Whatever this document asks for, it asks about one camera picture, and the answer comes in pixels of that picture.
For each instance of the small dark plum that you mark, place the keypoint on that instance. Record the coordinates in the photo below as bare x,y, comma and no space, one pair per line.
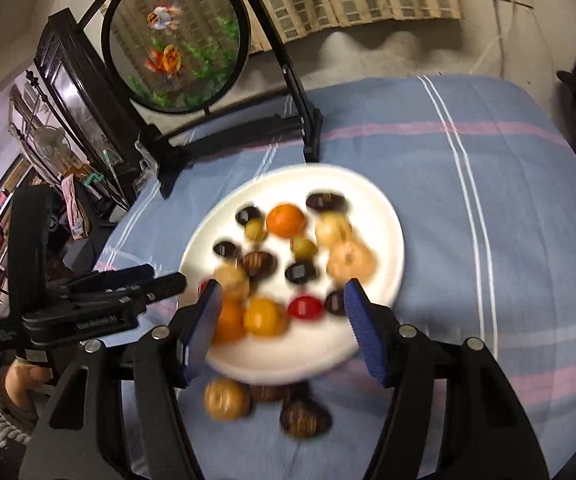
300,271
226,249
336,302
248,214

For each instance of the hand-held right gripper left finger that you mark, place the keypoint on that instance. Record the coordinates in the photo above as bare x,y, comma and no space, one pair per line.
200,330

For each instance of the tan round pear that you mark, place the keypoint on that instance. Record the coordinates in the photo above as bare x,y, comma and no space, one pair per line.
225,399

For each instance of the small tan longan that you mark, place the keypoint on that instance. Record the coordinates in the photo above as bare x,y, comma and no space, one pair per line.
255,230

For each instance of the dark brown mangosteen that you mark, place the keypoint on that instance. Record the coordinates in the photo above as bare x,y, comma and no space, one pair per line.
258,264
304,417
325,202
268,393

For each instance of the green-yellow tangerine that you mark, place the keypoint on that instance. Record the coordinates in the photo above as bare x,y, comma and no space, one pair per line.
304,247

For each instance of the person's left hand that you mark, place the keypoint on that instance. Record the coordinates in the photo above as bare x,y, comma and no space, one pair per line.
25,380

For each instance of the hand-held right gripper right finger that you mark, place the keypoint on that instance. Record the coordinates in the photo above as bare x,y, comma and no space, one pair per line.
368,330

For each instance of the blue striped tablecloth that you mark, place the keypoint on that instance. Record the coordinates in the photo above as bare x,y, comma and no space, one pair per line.
443,210

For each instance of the spotted beige pear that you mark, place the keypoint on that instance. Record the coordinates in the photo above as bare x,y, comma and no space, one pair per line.
334,230

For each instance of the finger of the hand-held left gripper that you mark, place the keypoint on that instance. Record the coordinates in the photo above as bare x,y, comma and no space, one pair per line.
152,290
112,280

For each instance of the pink cloth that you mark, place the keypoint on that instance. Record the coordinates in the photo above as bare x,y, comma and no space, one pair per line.
72,205

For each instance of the white plate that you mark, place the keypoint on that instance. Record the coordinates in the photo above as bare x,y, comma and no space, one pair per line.
368,210

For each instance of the yellow-orange tangerine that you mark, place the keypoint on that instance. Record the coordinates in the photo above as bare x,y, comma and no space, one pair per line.
265,316

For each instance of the pale beige round pear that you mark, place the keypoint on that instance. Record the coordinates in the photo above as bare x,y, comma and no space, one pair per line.
233,280

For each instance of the electric fan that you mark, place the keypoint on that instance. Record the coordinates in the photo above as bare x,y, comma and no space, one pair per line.
50,142

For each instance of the dark wooden glass cabinet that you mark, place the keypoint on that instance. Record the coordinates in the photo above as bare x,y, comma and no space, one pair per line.
77,90

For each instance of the orange tangerine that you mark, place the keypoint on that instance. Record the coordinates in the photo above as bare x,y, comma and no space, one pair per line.
230,325
286,220

